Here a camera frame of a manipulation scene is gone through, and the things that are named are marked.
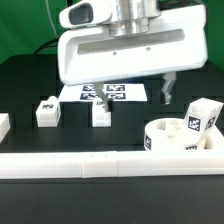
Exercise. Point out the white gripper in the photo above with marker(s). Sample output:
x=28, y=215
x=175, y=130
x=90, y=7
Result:
x=112, y=41

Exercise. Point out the white fence piece left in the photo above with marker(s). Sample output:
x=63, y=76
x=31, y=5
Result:
x=4, y=125

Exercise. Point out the white marker sheet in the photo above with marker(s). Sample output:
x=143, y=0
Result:
x=118, y=92

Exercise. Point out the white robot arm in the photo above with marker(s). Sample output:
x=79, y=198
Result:
x=109, y=40

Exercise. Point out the white U-shaped fence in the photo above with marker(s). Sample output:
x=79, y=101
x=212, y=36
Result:
x=115, y=164

